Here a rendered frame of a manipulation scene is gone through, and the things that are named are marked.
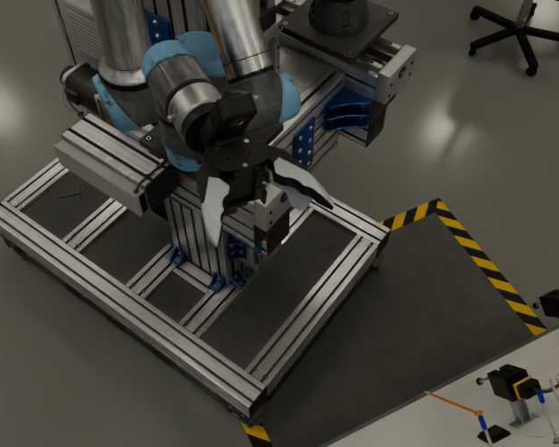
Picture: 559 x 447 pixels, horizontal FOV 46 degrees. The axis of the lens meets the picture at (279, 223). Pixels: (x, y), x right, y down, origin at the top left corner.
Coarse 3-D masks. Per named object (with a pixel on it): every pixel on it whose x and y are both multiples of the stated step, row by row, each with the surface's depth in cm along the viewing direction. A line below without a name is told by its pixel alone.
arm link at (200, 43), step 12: (180, 36) 123; (192, 36) 124; (204, 36) 124; (192, 48) 121; (204, 48) 122; (216, 48) 122; (204, 60) 119; (216, 60) 120; (216, 72) 121; (216, 84) 123; (228, 84) 126
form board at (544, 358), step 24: (552, 336) 141; (504, 360) 138; (528, 360) 133; (552, 360) 129; (456, 384) 135; (408, 408) 132; (432, 408) 128; (456, 408) 124; (480, 408) 120; (504, 408) 116; (552, 408) 109; (360, 432) 130; (384, 432) 125; (408, 432) 121; (432, 432) 118; (456, 432) 114; (528, 432) 104
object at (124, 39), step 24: (96, 0) 103; (120, 0) 103; (96, 24) 108; (120, 24) 106; (144, 24) 109; (120, 48) 110; (144, 48) 112; (120, 72) 114; (120, 96) 116; (144, 96) 117; (120, 120) 118; (144, 120) 121
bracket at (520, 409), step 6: (510, 402) 109; (516, 402) 109; (522, 402) 109; (516, 408) 107; (522, 408) 109; (528, 408) 108; (516, 414) 109; (522, 414) 109; (528, 414) 108; (534, 414) 109; (516, 420) 109; (522, 420) 107; (528, 420) 108; (516, 426) 107; (522, 426) 107
